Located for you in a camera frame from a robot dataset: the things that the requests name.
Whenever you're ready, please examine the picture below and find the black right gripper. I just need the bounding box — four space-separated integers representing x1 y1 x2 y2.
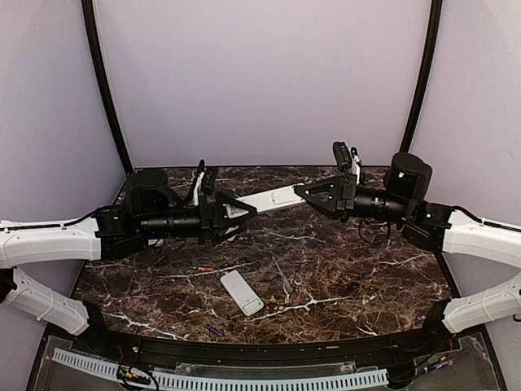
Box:
296 173 413 224

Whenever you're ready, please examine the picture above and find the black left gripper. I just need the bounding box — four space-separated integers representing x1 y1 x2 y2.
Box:
138 190 257 245

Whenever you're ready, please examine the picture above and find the white remote control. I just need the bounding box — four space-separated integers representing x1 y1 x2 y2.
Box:
220 270 264 317
235 184 306 215

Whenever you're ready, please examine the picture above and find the purple battery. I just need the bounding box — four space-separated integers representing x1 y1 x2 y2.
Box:
208 326 222 336

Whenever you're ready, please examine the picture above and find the clear handled screwdriver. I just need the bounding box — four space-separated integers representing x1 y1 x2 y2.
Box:
273 257 292 295

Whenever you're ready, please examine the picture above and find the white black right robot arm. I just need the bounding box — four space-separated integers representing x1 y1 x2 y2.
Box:
294 151 520 354

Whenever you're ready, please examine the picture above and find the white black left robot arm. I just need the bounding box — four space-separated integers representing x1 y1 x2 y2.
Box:
1 168 257 355

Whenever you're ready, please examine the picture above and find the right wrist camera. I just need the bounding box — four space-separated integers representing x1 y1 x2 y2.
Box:
332 142 361 182

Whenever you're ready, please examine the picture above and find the white slotted cable duct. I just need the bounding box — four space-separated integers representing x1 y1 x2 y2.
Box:
52 348 388 391

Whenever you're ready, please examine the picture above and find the black front rail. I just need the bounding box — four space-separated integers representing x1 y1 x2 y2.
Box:
72 313 489 371

